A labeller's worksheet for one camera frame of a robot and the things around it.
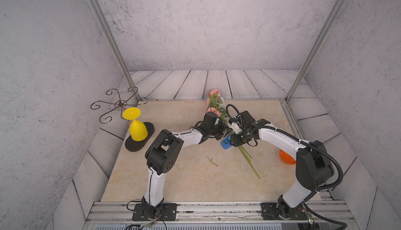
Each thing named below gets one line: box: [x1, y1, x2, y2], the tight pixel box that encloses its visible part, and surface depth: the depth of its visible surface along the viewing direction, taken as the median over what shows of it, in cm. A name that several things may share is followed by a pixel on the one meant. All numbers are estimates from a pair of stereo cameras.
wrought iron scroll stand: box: [90, 86, 149, 124], surface depth 78 cm
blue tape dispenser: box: [220, 134, 232, 150], surface depth 95 cm
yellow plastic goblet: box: [122, 107, 149, 142], surface depth 76 cm
